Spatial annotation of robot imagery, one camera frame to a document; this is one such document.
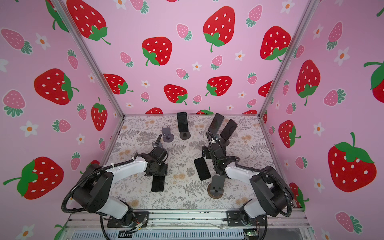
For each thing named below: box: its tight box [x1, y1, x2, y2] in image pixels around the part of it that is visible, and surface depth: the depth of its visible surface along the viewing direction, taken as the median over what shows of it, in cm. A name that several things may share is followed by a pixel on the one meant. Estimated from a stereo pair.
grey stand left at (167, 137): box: [162, 126, 175, 143], surface depth 103 cm
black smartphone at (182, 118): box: [176, 112, 189, 133], surface depth 103 cm
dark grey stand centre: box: [179, 131, 191, 140], surface depth 110 cm
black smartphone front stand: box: [194, 157, 211, 181], surface depth 92 cm
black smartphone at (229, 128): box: [220, 119, 238, 141], surface depth 97 cm
